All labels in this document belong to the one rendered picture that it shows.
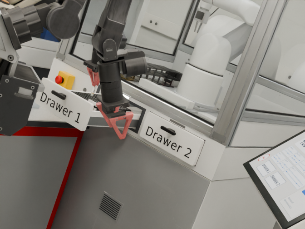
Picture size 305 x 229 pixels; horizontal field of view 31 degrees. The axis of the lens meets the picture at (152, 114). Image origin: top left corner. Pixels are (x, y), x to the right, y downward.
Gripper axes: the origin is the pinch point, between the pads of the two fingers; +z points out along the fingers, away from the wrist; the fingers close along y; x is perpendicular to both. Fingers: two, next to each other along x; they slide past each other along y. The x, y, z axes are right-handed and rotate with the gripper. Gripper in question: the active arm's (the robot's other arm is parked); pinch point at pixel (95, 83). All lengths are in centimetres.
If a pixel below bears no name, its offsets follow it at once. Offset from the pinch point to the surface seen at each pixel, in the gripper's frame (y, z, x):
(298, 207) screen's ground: 27, -10, 103
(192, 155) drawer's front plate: -17.0, 16.7, 41.1
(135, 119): -17.0, 14.9, 9.9
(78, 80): -19.3, 12.8, -30.1
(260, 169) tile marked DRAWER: 4, -3, 80
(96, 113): 6.9, 7.3, 9.9
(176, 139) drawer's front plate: -17.6, 14.2, 32.0
